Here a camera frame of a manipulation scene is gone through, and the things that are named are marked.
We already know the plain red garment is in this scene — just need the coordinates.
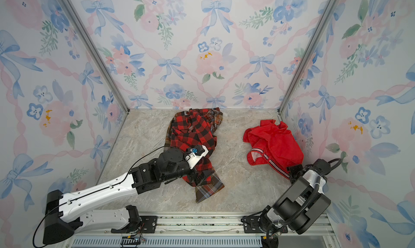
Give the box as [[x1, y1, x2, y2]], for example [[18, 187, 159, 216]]
[[243, 120, 304, 179]]

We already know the red black buffalo plaid cloth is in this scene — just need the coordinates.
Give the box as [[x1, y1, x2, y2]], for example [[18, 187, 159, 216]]
[[165, 107, 223, 174]]

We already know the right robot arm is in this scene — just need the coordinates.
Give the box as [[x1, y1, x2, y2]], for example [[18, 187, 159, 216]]
[[259, 158, 343, 235]]

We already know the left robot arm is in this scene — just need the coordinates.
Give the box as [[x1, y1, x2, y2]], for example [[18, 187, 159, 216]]
[[42, 145, 214, 245]]

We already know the brown multicolour tartan cloth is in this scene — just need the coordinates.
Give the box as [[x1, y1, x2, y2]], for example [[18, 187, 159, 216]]
[[164, 107, 225, 204]]

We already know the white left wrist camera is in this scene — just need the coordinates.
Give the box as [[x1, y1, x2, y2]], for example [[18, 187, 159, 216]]
[[185, 145, 209, 169]]

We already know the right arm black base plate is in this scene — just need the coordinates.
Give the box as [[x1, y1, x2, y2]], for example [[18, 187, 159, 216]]
[[241, 214, 288, 235]]

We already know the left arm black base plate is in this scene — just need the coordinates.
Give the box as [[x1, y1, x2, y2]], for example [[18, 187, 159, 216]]
[[111, 216, 158, 234]]

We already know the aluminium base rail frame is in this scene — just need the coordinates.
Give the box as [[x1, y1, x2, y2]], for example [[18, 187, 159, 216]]
[[67, 195, 341, 248]]

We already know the aluminium corner post right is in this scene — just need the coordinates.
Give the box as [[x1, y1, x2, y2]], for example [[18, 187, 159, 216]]
[[278, 0, 339, 117]]

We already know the aluminium corner post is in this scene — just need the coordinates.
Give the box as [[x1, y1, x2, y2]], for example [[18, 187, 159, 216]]
[[57, 0, 130, 114], [278, 0, 339, 117]]

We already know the aluminium corner post left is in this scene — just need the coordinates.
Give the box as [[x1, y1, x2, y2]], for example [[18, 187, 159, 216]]
[[57, 0, 130, 114]]

